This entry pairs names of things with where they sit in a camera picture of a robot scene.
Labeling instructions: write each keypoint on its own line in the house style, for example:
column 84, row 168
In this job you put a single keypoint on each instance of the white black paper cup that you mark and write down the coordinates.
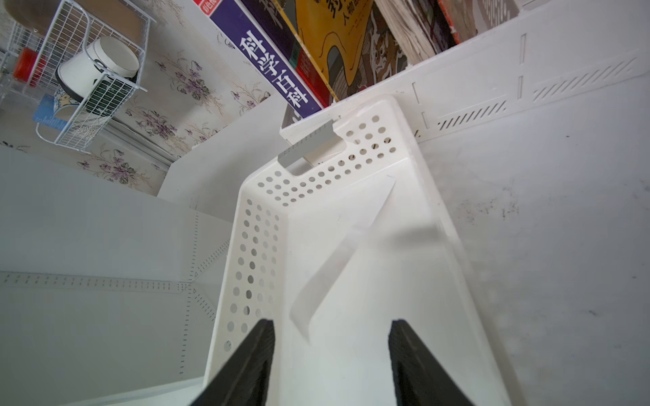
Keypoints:
column 78, row 75

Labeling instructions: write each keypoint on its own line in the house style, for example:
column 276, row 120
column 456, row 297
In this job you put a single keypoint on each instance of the white wire wall basket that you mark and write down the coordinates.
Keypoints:
column 58, row 30

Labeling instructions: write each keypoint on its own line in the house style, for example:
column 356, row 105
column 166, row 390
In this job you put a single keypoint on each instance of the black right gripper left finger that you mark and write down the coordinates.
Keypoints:
column 244, row 378

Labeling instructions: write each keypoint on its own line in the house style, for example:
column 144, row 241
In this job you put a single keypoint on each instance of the purple white spine book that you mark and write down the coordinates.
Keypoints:
column 258, row 30

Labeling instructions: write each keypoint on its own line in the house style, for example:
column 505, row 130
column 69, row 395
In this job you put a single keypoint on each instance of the white insulated delivery bag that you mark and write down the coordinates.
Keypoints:
column 108, row 295

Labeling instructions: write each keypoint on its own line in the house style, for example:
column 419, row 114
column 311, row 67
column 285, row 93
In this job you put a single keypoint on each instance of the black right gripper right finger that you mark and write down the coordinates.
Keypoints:
column 419, row 379

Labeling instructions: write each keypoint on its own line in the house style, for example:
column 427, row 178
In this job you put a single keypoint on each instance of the white plastic file organizer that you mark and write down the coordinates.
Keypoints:
column 556, row 51

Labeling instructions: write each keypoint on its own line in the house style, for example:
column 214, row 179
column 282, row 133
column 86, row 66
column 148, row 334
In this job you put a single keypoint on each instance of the yellow brown magazines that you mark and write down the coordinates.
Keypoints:
column 339, row 48

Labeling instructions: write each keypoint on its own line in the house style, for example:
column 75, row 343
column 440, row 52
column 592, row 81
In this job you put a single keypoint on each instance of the white perforated plastic basket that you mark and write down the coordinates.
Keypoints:
column 333, row 256

